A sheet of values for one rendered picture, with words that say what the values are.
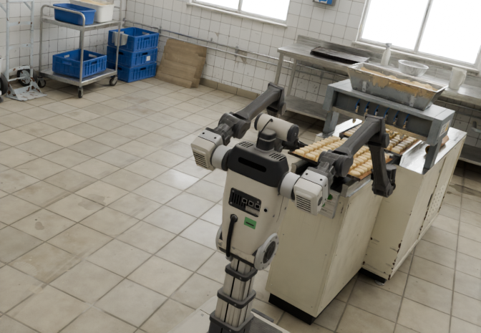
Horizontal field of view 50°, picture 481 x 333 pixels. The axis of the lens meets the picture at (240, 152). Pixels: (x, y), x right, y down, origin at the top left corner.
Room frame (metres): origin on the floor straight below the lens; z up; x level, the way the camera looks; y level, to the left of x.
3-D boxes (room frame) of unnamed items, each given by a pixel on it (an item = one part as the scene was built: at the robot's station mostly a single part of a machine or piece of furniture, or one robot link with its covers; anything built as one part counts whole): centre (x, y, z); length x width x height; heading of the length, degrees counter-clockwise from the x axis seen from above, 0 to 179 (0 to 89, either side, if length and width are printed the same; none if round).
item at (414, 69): (5.77, -1.69, 0.94); 0.33 x 0.33 x 0.12
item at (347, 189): (3.19, -1.04, 0.87); 2.01 x 0.03 x 0.07; 150
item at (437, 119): (3.17, -0.85, 1.01); 0.72 x 0.33 x 0.34; 60
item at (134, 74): (6.81, 1.65, 0.10); 0.60 x 0.40 x 0.20; 157
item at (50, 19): (5.95, 2.05, 0.57); 0.85 x 0.58 x 1.13; 167
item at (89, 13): (5.75, 2.08, 0.88); 0.40 x 0.30 x 0.16; 73
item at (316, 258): (2.73, -0.60, 0.45); 0.70 x 0.34 x 0.90; 150
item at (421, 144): (3.48, -1.27, 0.88); 1.28 x 0.01 x 0.07; 150
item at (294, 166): (3.34, -0.78, 0.87); 2.01 x 0.03 x 0.07; 150
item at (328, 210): (2.42, -0.42, 0.77); 0.24 x 0.04 x 0.14; 60
